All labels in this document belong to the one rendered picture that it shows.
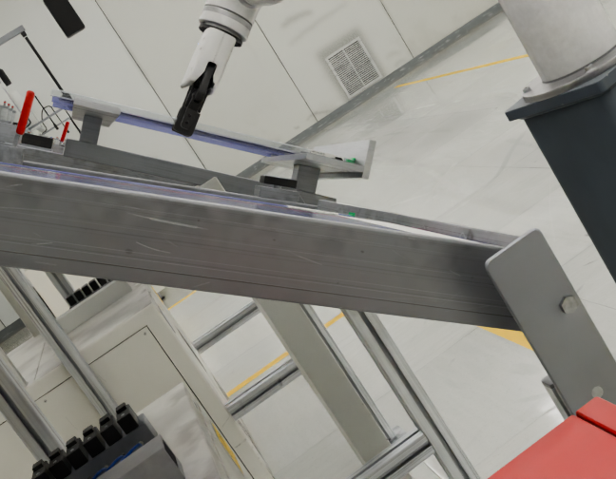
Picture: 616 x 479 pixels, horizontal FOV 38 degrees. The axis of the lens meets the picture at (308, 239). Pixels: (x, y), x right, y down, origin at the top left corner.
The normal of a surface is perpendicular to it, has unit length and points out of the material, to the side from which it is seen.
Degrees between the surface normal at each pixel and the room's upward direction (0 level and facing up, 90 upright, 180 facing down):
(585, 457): 0
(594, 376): 90
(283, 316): 90
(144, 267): 90
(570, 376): 90
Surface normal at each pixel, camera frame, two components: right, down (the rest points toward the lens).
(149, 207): 0.23, 0.09
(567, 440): -0.53, -0.83
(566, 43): -0.30, 0.40
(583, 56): -0.11, 0.29
